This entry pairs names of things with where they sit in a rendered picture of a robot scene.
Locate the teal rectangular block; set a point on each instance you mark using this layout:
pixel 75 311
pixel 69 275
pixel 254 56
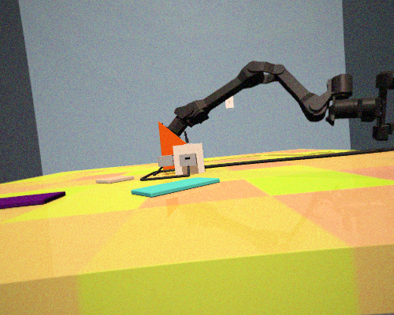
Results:
pixel 168 188

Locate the flat peach square pad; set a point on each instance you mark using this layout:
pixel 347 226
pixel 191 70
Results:
pixel 114 179

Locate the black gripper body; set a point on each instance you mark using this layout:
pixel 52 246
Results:
pixel 372 106

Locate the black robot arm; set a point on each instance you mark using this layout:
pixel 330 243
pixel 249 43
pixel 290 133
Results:
pixel 339 89

